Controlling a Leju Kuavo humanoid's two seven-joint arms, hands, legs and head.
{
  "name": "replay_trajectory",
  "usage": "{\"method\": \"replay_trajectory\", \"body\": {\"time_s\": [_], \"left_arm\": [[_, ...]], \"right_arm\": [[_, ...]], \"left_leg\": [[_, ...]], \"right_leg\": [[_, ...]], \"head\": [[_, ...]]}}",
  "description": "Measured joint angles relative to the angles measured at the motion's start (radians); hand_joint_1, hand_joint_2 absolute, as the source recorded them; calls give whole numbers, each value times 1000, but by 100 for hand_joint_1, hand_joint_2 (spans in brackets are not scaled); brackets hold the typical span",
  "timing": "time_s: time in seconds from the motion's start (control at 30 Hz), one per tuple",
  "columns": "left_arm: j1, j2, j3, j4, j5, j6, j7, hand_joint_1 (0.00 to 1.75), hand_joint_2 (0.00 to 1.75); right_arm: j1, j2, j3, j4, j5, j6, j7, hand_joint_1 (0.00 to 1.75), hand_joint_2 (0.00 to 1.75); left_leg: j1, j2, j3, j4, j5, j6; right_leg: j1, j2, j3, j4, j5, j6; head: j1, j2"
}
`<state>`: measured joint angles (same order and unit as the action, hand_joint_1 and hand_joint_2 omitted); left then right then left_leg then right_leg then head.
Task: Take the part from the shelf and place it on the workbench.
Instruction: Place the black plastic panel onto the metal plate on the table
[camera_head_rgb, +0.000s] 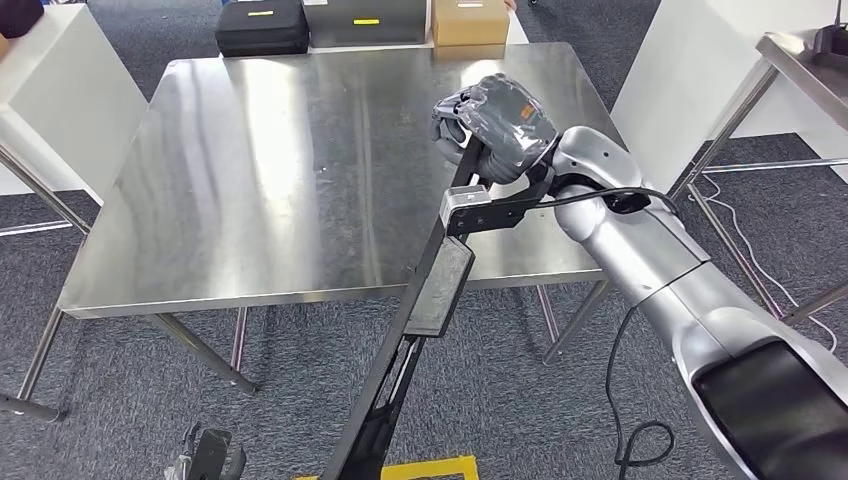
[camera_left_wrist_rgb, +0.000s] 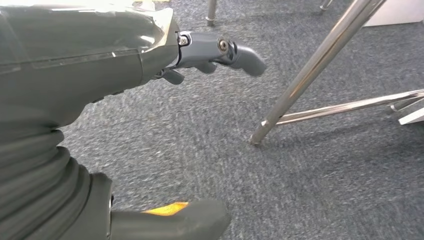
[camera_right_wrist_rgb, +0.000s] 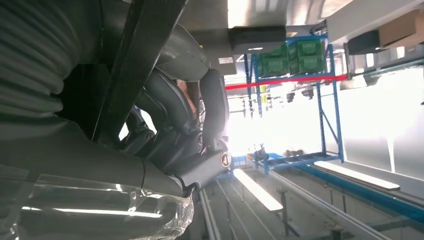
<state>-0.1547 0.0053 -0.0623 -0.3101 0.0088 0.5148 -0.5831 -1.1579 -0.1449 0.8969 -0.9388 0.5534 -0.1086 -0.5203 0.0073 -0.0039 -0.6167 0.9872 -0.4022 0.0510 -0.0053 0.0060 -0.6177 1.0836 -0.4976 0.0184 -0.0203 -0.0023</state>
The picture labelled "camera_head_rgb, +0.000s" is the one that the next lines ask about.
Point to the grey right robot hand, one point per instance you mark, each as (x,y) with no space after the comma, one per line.
(510,119)

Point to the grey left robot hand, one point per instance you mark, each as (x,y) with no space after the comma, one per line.
(208,457)

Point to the black plastic frame part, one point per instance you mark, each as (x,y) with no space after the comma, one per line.
(437,285)

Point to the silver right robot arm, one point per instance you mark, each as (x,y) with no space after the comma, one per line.
(662,252)

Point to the white display table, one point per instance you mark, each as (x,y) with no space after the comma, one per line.
(519,30)

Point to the brown cardboard box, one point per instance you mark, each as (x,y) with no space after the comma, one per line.
(470,26)

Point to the grey flat case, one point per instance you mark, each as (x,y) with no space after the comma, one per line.
(364,33)

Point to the stainless steel table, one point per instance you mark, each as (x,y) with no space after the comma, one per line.
(795,66)
(232,199)
(40,189)

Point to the black zip case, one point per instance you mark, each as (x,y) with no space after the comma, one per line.
(262,33)

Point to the black fabric bag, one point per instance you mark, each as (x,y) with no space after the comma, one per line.
(831,43)

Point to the dark maroon bag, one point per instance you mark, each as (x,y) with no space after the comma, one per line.
(20,16)

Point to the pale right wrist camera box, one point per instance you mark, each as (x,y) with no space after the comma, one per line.
(464,197)

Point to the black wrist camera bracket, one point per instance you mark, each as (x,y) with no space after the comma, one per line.
(490,215)

